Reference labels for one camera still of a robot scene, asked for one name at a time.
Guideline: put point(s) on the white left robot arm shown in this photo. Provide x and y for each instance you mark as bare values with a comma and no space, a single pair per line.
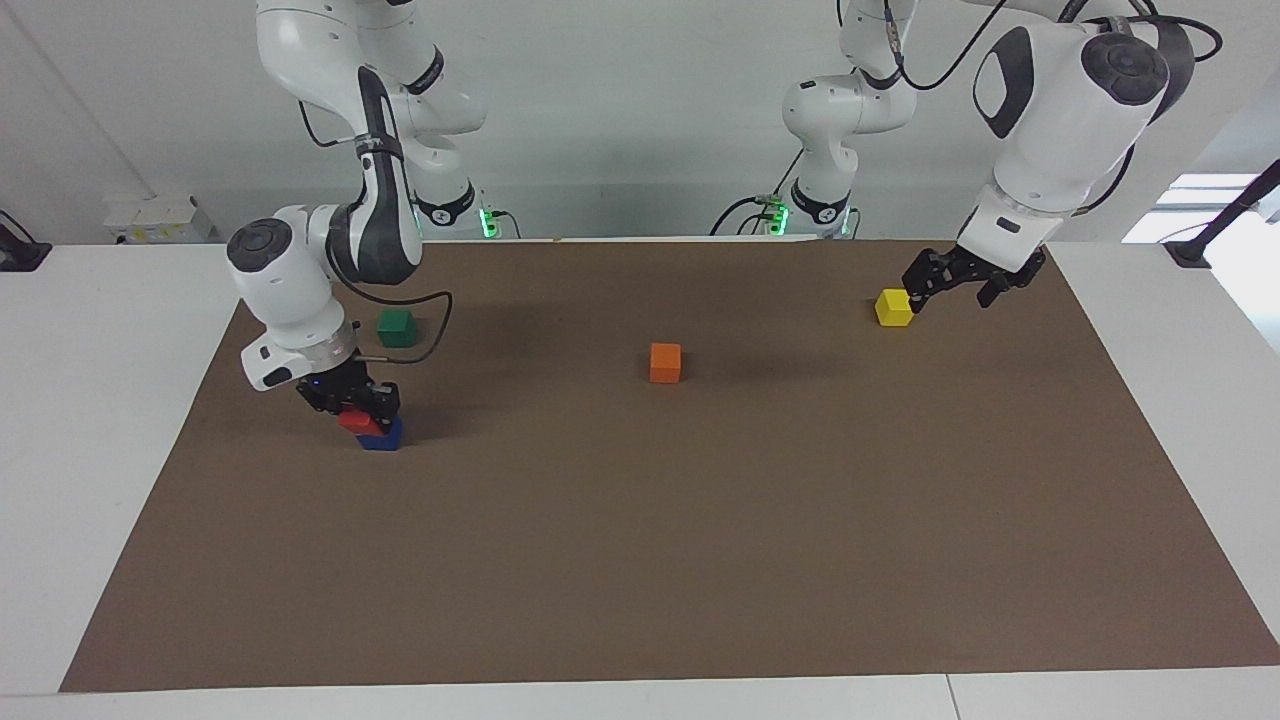
1060,130

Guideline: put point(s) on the yellow block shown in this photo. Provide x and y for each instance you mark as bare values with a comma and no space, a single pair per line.
892,310

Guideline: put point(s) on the green block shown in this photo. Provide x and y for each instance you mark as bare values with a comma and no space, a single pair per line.
397,329

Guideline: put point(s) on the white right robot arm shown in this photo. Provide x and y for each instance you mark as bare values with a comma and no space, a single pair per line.
285,280

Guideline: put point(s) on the red block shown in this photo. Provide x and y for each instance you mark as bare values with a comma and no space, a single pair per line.
357,422

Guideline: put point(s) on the blue block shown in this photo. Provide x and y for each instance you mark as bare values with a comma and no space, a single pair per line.
385,440

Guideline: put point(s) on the brown table mat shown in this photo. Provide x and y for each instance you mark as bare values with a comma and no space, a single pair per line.
640,540

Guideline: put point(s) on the black table clamp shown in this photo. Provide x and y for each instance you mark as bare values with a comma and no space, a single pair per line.
1190,250
18,255

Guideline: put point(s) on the white box with yellow labels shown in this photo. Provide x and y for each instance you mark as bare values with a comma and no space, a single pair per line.
150,220

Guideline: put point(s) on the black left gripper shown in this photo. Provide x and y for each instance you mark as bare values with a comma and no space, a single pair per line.
1000,270

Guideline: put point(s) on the orange block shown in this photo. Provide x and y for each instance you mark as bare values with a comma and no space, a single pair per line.
665,363

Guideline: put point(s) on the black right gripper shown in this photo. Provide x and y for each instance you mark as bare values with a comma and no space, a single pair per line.
335,383

